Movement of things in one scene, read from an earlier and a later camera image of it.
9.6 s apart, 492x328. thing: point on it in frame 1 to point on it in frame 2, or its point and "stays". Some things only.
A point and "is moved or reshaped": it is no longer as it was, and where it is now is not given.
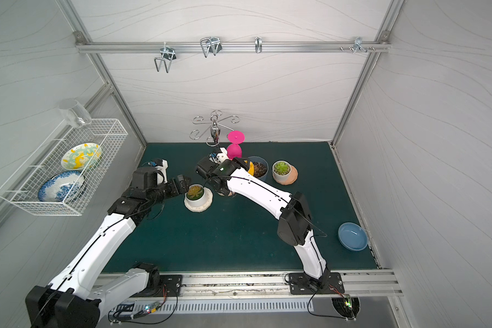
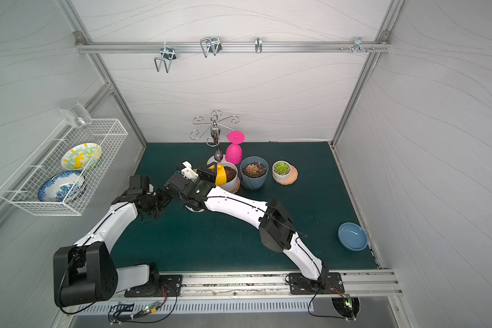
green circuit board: x=152 y=307 stays
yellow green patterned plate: x=81 y=156 stays
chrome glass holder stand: x=215 y=130 stays
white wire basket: x=59 y=175 stays
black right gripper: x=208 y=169 to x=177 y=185
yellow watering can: x=251 y=171 is moved or reshaped
